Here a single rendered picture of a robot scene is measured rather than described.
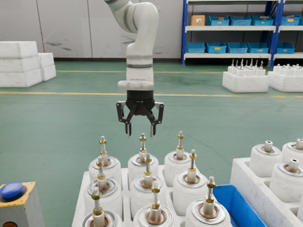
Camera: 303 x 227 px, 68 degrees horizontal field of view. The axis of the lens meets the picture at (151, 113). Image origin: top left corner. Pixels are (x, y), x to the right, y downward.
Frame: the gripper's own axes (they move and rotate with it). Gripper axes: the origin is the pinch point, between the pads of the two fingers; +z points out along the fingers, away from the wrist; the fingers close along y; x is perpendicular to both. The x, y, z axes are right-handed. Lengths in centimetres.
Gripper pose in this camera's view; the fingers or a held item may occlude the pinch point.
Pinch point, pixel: (140, 131)
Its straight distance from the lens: 67.2
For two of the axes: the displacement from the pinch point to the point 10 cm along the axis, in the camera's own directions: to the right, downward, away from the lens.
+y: -9.9, -0.4, 1.2
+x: -1.3, 3.2, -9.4
